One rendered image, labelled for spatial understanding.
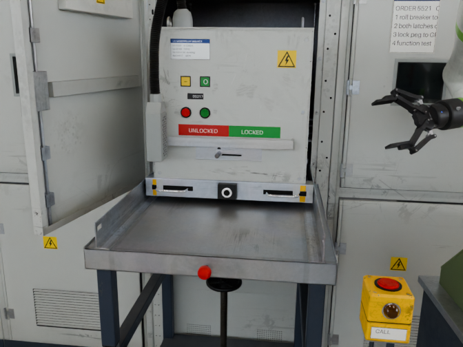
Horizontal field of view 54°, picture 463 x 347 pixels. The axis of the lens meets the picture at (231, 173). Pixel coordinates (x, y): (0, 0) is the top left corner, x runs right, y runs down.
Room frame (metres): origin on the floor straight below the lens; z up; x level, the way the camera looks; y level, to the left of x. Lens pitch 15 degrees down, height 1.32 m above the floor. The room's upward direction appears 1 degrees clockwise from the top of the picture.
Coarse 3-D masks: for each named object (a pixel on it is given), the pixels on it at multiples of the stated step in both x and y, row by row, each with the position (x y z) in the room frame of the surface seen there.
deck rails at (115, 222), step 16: (144, 192) 1.43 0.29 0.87; (112, 208) 1.16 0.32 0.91; (128, 208) 1.28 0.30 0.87; (144, 208) 1.34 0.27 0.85; (304, 208) 1.36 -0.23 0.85; (96, 224) 1.05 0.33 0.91; (112, 224) 1.15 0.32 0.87; (128, 224) 1.20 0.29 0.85; (320, 224) 1.08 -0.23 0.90; (96, 240) 1.04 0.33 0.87; (112, 240) 1.09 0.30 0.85; (320, 240) 1.06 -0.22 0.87; (320, 256) 1.01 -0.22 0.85
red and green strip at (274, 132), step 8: (184, 128) 1.42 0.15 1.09; (192, 128) 1.42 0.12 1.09; (200, 128) 1.42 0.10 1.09; (208, 128) 1.41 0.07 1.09; (216, 128) 1.41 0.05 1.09; (224, 128) 1.41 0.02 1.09; (232, 128) 1.41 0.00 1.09; (240, 128) 1.40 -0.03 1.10; (248, 128) 1.40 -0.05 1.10; (256, 128) 1.40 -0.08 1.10; (264, 128) 1.39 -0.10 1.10; (272, 128) 1.39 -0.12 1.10; (232, 136) 1.41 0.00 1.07; (240, 136) 1.40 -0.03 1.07; (248, 136) 1.40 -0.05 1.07; (256, 136) 1.40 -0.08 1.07; (264, 136) 1.39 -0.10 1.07; (272, 136) 1.39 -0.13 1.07
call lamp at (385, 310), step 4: (384, 304) 0.74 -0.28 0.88; (388, 304) 0.74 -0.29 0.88; (392, 304) 0.74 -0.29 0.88; (396, 304) 0.74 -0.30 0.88; (384, 308) 0.74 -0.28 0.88; (388, 308) 0.73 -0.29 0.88; (392, 308) 0.73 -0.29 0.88; (396, 308) 0.73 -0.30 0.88; (400, 308) 0.74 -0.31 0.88; (384, 312) 0.73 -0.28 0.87; (388, 312) 0.73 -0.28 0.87; (392, 312) 0.73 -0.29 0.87; (396, 312) 0.73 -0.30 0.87; (400, 312) 0.74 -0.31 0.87; (384, 316) 0.74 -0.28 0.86; (388, 316) 0.73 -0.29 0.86; (392, 316) 0.73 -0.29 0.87; (396, 316) 0.73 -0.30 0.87
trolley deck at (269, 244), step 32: (160, 224) 1.21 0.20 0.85; (192, 224) 1.22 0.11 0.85; (224, 224) 1.22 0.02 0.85; (256, 224) 1.22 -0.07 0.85; (288, 224) 1.23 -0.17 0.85; (96, 256) 1.04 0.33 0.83; (128, 256) 1.03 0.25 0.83; (160, 256) 1.02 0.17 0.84; (192, 256) 1.01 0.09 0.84; (224, 256) 1.01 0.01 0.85; (256, 256) 1.01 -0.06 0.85; (288, 256) 1.01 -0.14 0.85
